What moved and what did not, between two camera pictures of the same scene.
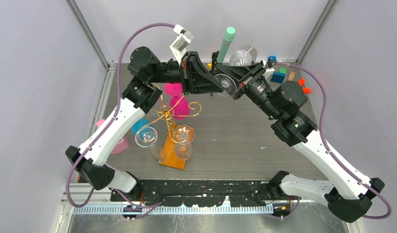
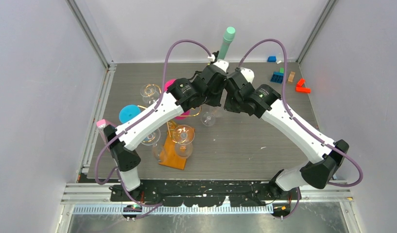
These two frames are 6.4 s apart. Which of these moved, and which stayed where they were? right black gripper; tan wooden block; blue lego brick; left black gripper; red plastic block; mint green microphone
Moved: right black gripper; left black gripper
Stayed: tan wooden block; mint green microphone; red plastic block; blue lego brick
